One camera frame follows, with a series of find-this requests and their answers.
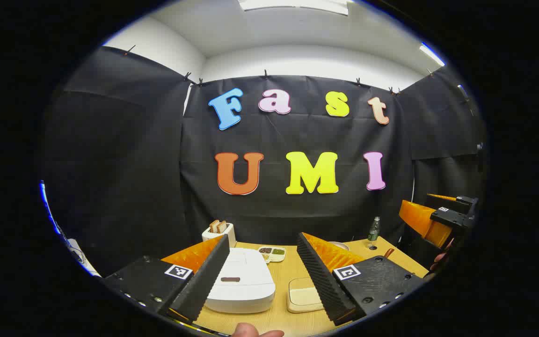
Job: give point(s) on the ceiling light panel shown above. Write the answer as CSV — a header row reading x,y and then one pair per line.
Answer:
x,y
293,5
432,54

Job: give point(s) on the white rectangular container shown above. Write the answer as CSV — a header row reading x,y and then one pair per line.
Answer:
x,y
304,309

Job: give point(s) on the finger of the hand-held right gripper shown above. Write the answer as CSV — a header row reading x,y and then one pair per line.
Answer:
x,y
463,202
421,220

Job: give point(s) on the white toaster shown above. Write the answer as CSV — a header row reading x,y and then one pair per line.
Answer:
x,y
213,236

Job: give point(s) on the white divided grain tray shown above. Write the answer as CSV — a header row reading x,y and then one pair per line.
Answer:
x,y
272,255

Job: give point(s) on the brown wooden spoon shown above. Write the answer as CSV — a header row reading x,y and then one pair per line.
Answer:
x,y
388,253

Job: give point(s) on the green glass bottle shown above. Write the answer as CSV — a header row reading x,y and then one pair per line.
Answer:
x,y
374,231

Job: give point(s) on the round white plate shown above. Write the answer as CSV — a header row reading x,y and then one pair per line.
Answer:
x,y
339,245

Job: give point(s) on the white panel with blue marks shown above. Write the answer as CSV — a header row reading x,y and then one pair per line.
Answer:
x,y
87,267

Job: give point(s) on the toast slice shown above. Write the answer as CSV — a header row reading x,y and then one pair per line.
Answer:
x,y
214,226
222,227

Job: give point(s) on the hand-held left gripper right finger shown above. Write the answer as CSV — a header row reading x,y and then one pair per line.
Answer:
x,y
321,281

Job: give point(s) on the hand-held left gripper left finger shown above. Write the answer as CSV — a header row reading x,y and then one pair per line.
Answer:
x,y
204,285

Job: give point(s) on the white rice cooker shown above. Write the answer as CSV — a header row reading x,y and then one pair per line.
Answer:
x,y
246,290

